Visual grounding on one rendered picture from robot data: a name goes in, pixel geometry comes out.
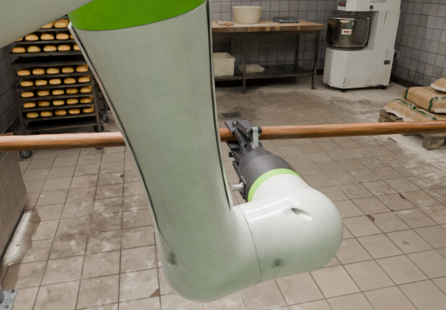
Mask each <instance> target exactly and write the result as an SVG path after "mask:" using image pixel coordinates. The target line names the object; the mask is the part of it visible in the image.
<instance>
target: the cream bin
mask: <svg viewBox="0 0 446 310"><path fill-rule="evenodd" d="M219 58H221V59H219ZM213 63H214V76H232V75H234V63H235V58H234V57H233V56H232V55H230V54H228V53H227V52H213Z"/></svg>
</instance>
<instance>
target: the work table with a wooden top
mask: <svg viewBox="0 0 446 310"><path fill-rule="evenodd" d="M299 20H300V22H299V23H278V22H275V21H272V20H263V21H260V22H259V23H256V24H239V23H235V21H227V22H231V23H233V24H234V26H230V27H227V26H223V25H219V24H216V23H215V21H212V37H231V45H230V55H232V56H234V37H244V39H243V71H242V72H241V71H240V70H238V67H239V66H235V67H234V75H232V76H215V77H214V81H216V80H230V81H233V80H241V79H242V90H243V92H242V93H243V94H245V93H246V92H245V90H246V79H253V78H277V77H290V76H292V77H293V78H295V77H296V76H313V77H312V84H311V85H312V89H315V88H314V86H315V80H316V73H317V61H318V53H319V41H320V33H321V30H323V29H324V25H322V24H318V23H313V22H310V21H304V20H301V19H299ZM315 34H317V35H316V43H315V56H314V64H313V72H311V71H309V70H307V69H305V68H303V67H301V66H299V65H297V54H298V45H299V35H315ZM272 35H296V38H295V56H294V64H270V65H260V66H261V67H263V68H264V69H265V70H263V72H250V73H246V49H247V37H250V36H272Z"/></svg>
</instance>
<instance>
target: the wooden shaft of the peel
mask: <svg viewBox="0 0 446 310"><path fill-rule="evenodd" d="M261 128H262V133H261V134H260V136H259V137H258V141H260V140H276V139H304V138H320V137H350V136H365V135H394V134H410V133H439V132H446V120H434V121H398V122H379V123H343V124H324V125H288V126H269V127H261ZM219 131H220V140H221V142H231V141H238V139H237V137H236V135H232V134H231V133H230V131H229V130H228V128H219ZM97 147H126V144H125V141H124V139H123V137H122V134H121V132H103V133H67V134H48V135H12V136H0V152H7V151H36V150H52V149H81V148H97Z"/></svg>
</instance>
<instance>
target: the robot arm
mask: <svg viewBox="0 0 446 310"><path fill-rule="evenodd" d="M66 14H67V15H68V18H69V19H70V23H69V24H68V29H69V31H70V32H71V34H72V36H73V37H74V40H75V41H76V43H77V45H78V47H79V49H80V50H81V52H82V54H83V56H84V58H85V59H86V62H87V63H88V66H89V67H90V70H91V71H92V73H93V75H94V77H95V79H96V81H97V83H98V85H99V87H100V89H101V91H102V93H103V95H104V97H105V99H106V102H107V103H108V106H109V107H110V110H111V112H112V114H113V116H114V118H115V121H116V123H117V125H118V127H119V130H120V132H121V134H122V137H123V139H124V141H125V144H126V146H127V149H128V151H129V154H130V156H131V159H132V161H133V164H134V167H135V170H136V172H137V175H138V177H139V181H140V183H141V187H142V189H143V193H144V195H145V199H146V202H147V206H148V209H149V212H150V215H151V219H152V223H153V225H154V229H155V235H156V238H157V244H158V248H159V255H160V259H161V267H162V270H163V274H164V276H165V279H166V280H167V283H168V284H169V285H170V287H171V288H172V289H173V290H174V291H175V292H176V293H177V294H178V295H180V296H181V297H183V298H185V299H187V300H189V301H194V302H197V303H208V302H212V301H216V300H219V299H221V298H223V297H226V296H228V295H231V294H233V293H235V292H237V291H240V290H243V289H245V288H247V287H251V286H253V285H256V284H259V283H262V282H265V281H269V280H272V279H277V278H281V277H286V276H290V275H295V274H299V273H305V272H310V271H315V270H318V269H320V268H322V267H324V266H325V265H327V264H328V263H329V262H330V261H331V260H332V259H333V258H334V257H335V256H336V254H337V252H338V251H339V249H340V245H341V244H342V237H343V225H342V219H341V217H340V214H339V212H338V210H337V208H336V206H335V205H334V204H333V202H332V201H331V200H330V199H329V198H328V197H326V196H325V195H324V194H323V193H321V192H319V191H317V190H315V189H313V188H312V187H310V186H309V185H308V184H307V183H306V182H305V181H304V180H303V179H302V178H301V177H300V176H299V175H298V174H297V173H296V171H295V170H294V169H293V168H292V167H291V166H290V164H289V163H288V162H287V161H286V160H285V159H283V158H282V157H279V156H277V155H274V154H273V153H271V152H269V151H267V150H265V149H264V148H263V145H262V144H261V142H259V141H258V137H259V136H260V134H261V133H262V128H261V127H256V126H255V125H254V124H253V123H252V122H250V121H249V120H247V119H235V120H225V122H224V123H225V125H226V127H227V128H228V130H229V131H230V133H231V134H232V135H236V137H237V139H238V141H231V142H226V144H227V146H228V147H229V148H230V150H231V152H229V157H233V158H234V159H235V161H233V162H232V165H233V167H234V169H235V171H236V174H237V176H238V178H239V184H238V185H232V186H231V189H232V191H239V192H240V194H241V196H242V198H243V200H244V199H245V201H246V203H244V204H241V205H238V206H233V202H232V195H231V192H230V187H229V184H228V178H227V174H226V168H225V164H224V158H223V153H222V146H221V140H220V131H219V125H218V114H217V107H216V92H215V84H214V63H213V49H212V0H0V49H1V48H3V47H5V46H7V45H8V44H11V43H12V42H15V41H16V40H19V39H21V38H22V37H24V36H26V35H28V34H30V33H32V32H34V31H36V30H37V29H39V28H41V27H43V26H45V25H47V24H49V23H51V22H53V21H55V20H57V19H59V18H61V17H62V16H64V15H66Z"/></svg>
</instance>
